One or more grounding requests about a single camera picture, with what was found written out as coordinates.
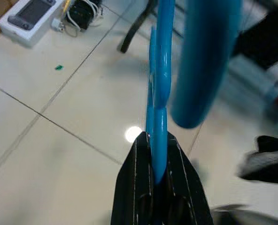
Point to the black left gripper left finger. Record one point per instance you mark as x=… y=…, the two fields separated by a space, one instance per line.
x=134 y=187

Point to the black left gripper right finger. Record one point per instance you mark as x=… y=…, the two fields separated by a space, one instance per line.
x=186 y=192

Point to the blue plastic hanger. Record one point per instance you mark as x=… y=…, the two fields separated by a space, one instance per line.
x=161 y=131

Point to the light blue cloth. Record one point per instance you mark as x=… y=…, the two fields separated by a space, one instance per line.
x=251 y=79

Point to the small green scrap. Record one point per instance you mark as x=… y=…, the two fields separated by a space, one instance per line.
x=58 y=67

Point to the black metal clothes rack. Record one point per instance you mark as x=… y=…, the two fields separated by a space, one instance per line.
x=133 y=32

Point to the black garment white band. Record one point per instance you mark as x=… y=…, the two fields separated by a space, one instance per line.
x=265 y=37

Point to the white plug adapter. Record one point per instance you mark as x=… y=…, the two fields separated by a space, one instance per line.
x=58 y=24

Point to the black charger device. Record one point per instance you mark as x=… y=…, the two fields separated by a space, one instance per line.
x=81 y=14

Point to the white console box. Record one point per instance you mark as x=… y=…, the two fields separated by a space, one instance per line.
x=42 y=23

